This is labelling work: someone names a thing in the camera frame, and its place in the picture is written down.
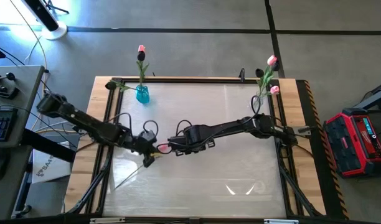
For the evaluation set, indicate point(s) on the pink artificial tulip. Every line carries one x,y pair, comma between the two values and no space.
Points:
271,60
274,90
163,147
141,48

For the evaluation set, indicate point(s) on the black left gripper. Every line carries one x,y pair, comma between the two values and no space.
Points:
143,143

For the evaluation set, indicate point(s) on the black yellow hazard strip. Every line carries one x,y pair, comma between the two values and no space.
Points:
330,186

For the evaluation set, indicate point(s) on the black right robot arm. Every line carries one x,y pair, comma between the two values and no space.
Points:
234,126

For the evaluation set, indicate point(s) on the blue glass vase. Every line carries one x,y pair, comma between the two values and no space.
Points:
142,97

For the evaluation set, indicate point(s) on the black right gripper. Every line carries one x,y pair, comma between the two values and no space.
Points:
193,138

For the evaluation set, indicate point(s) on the black round knob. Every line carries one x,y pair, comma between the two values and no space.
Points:
10,76

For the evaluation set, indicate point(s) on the black desk support beam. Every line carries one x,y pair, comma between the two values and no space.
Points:
53,151

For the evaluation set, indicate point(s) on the black keyboard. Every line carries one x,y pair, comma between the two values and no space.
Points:
2,124

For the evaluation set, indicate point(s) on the black artificial tulip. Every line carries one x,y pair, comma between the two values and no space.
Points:
259,72
110,85
141,56

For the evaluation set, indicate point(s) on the grey desk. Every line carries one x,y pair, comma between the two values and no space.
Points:
25,93

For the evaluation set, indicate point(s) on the white printed box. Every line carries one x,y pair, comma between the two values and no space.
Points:
48,168

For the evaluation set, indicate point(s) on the white tower fan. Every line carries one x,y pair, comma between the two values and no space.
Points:
55,32

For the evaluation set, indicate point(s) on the black desk mount clamp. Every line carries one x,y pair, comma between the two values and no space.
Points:
8,93

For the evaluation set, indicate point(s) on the red black power station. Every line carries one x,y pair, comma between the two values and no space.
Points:
355,146

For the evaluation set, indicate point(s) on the yellow tape tag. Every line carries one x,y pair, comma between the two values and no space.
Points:
154,154

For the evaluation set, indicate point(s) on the silver metal bracket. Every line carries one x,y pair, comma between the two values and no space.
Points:
280,221
106,220

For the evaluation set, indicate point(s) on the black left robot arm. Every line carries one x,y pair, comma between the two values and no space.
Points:
84,121

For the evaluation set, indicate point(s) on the black aluminium table frame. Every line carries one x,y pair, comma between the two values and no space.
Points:
193,80

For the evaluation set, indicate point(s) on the clear glass vase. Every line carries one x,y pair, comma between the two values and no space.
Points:
258,102

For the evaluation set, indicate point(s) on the dark grey cart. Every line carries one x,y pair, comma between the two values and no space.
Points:
377,96

